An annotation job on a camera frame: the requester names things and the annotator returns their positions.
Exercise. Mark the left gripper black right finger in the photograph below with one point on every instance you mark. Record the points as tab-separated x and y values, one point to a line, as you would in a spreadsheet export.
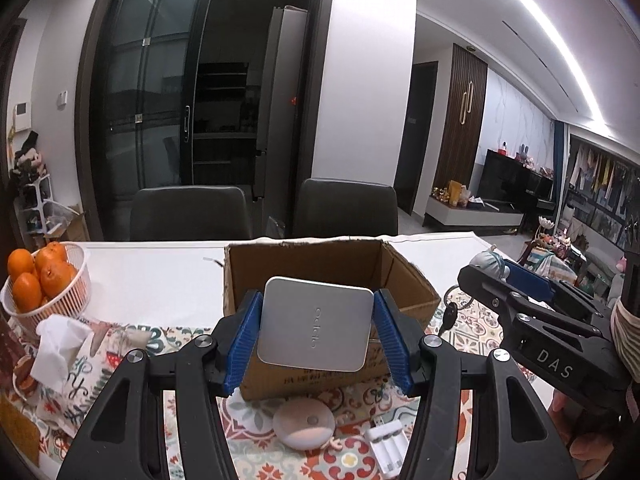
513	436

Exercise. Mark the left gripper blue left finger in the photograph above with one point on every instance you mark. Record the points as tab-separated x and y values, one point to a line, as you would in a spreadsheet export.
123	437

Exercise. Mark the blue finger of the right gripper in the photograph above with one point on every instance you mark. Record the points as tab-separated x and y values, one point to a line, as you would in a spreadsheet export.
505	300
561	296

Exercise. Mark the white power adapter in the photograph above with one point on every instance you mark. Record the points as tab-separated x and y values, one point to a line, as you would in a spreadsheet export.
315	326

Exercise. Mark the right hand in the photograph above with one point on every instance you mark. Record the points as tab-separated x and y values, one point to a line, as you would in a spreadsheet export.
599	454

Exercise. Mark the white tv cabinet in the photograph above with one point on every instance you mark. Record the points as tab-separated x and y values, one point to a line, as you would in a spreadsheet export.
442	216

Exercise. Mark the floral fabric tissue cover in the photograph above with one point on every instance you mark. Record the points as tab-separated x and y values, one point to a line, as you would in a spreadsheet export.
93	367

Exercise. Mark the black television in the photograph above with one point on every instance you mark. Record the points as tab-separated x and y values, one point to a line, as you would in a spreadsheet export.
506	181

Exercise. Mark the white tissue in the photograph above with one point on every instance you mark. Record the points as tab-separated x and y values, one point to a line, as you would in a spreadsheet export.
60	338

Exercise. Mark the brown cardboard box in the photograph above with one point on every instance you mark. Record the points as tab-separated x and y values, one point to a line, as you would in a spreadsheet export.
371	263

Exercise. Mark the white battery charger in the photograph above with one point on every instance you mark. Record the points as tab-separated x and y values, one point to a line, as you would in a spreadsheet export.
389	445

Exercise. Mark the white fruit basket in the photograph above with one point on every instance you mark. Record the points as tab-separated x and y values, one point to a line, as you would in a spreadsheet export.
71	303

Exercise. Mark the patterned white tablecloth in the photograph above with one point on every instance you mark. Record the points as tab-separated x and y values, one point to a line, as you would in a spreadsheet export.
159	285

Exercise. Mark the orange fruit front left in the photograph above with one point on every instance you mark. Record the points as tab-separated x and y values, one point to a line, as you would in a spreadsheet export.
27	292

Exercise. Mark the orange fruit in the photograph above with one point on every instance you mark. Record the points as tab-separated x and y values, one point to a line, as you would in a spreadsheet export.
54	270
27	292
20	261

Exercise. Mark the orange fruit right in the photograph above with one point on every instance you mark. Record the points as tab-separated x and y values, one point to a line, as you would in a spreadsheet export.
54	270

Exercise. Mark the round pink white night light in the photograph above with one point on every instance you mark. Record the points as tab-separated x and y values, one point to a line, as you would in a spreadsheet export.
304	424

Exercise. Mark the right dark dining chair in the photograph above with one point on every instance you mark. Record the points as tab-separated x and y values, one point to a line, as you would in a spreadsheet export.
331	208

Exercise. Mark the dark dining chair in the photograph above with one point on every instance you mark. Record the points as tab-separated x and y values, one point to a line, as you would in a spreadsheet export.
189	214
331	208

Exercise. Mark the orange fruit back left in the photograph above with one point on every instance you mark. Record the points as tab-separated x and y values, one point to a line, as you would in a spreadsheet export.
20	261

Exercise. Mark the left dark dining chair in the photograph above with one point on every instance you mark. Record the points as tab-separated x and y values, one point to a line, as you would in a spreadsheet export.
189	214

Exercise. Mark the white shoe rack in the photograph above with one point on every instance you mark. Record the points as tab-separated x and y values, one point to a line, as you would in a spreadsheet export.
35	197

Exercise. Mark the grey refrigerator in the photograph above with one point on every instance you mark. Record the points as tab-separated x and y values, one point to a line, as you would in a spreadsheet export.
276	118

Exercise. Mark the wall intercom panel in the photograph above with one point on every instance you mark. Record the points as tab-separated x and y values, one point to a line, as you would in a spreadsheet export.
22	117

